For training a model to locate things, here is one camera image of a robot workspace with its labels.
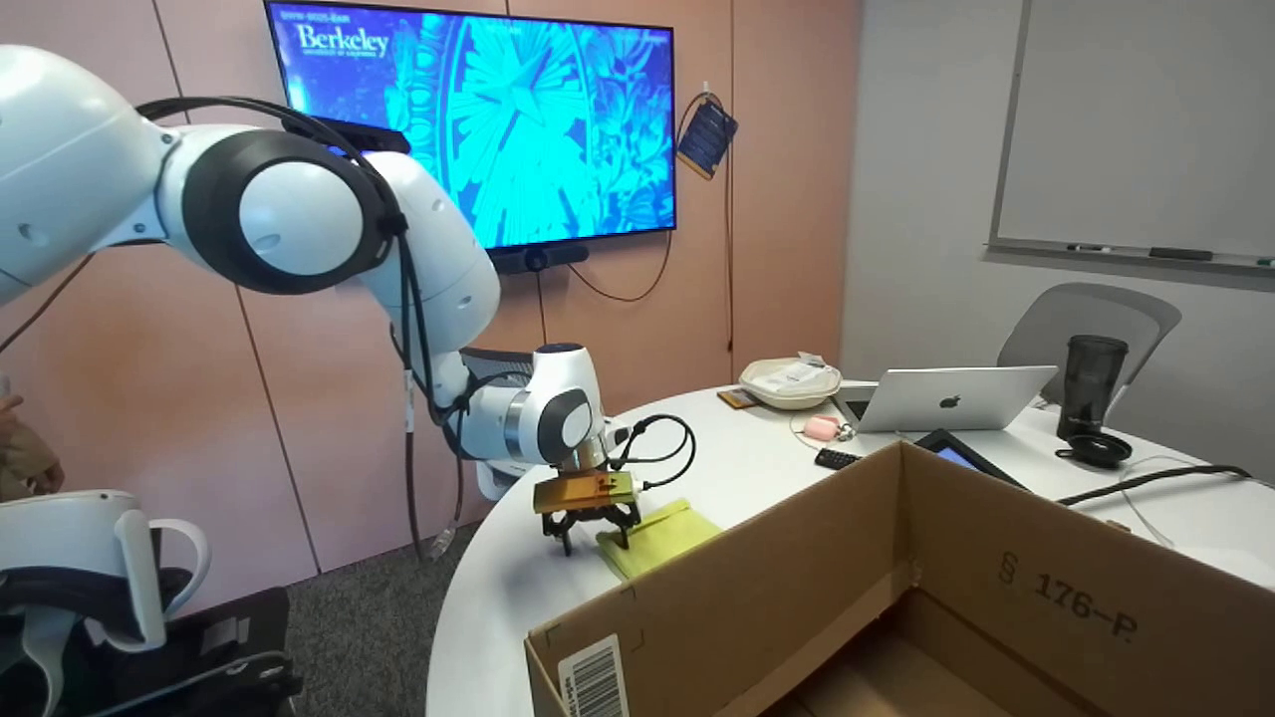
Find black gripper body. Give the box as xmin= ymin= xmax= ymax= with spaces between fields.
xmin=534 ymin=470 xmax=639 ymax=512

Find yellow towel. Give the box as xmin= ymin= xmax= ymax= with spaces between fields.
xmin=596 ymin=497 xmax=719 ymax=583

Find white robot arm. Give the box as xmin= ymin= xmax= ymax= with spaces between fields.
xmin=0 ymin=45 xmax=615 ymax=481

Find brown cardboard box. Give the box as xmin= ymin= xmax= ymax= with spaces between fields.
xmin=525 ymin=446 xmax=1275 ymax=717

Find beige pouch on table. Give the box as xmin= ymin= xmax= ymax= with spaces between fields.
xmin=743 ymin=353 xmax=840 ymax=412

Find small black square device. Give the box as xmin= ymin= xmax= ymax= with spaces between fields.
xmin=812 ymin=451 xmax=862 ymax=470

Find silver laptop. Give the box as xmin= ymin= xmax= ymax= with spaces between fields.
xmin=846 ymin=366 xmax=1057 ymax=433

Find black tablet with lit screen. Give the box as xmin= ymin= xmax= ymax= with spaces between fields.
xmin=918 ymin=431 xmax=1020 ymax=485

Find grey chair right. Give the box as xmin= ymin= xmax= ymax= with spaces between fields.
xmin=996 ymin=283 xmax=1180 ymax=398

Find wall mounted television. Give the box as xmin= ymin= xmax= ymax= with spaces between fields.
xmin=264 ymin=0 xmax=677 ymax=252

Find whiteboard on wall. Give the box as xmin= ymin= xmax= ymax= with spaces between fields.
xmin=994 ymin=0 xmax=1275 ymax=283

